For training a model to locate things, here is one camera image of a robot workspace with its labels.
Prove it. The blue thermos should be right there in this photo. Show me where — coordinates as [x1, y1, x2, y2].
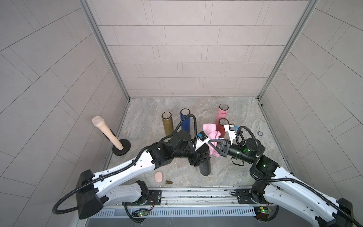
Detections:
[180, 108, 191, 132]

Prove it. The beige microphone-shaped holder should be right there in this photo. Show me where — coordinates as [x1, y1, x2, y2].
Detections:
[92, 116, 131, 156]

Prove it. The gold thermos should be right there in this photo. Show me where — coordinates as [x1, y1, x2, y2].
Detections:
[161, 111, 174, 136]

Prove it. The right circuit board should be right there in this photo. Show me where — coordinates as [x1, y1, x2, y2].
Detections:
[253, 206, 271, 220]

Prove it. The pink cloth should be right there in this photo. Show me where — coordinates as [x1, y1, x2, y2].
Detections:
[202, 124, 221, 157]

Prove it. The pink oval soap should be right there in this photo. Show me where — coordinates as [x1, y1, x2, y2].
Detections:
[155, 171, 163, 183]

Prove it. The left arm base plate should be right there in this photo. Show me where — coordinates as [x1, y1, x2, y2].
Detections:
[122, 190, 162, 206]

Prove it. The left circuit board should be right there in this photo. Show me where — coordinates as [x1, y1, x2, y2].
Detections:
[132, 209, 149, 218]

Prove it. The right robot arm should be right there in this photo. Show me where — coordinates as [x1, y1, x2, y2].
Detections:
[208, 138, 361, 227]

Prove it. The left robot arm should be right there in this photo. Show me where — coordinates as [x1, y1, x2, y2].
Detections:
[52, 130, 210, 219]

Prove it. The aluminium front rail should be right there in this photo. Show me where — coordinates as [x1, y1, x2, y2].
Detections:
[80, 185, 317, 210]

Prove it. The red thermos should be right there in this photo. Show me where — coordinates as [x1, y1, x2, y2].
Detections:
[217, 118, 229, 138]

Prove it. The pink thermos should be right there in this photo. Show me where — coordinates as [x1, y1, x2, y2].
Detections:
[215, 104, 229, 125]

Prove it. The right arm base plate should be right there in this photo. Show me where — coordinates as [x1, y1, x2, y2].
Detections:
[230, 188, 268, 204]

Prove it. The circuit board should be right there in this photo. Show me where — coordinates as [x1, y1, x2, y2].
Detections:
[253, 206, 271, 220]
[132, 209, 149, 218]

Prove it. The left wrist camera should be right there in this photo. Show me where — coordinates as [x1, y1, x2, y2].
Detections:
[195, 131, 210, 151]

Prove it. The black thermos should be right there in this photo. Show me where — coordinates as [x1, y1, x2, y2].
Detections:
[199, 152, 211, 176]

